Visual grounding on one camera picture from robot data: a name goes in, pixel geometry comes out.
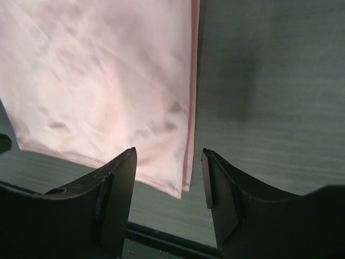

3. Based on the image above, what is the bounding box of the pink satin napkin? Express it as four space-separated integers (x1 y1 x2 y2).
1 1 200 199

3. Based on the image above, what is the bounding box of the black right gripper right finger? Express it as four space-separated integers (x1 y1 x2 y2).
202 149 344 258

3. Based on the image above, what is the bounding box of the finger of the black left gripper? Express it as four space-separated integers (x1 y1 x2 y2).
0 133 12 154

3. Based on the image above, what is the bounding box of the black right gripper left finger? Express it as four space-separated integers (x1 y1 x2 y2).
1 148 137 258

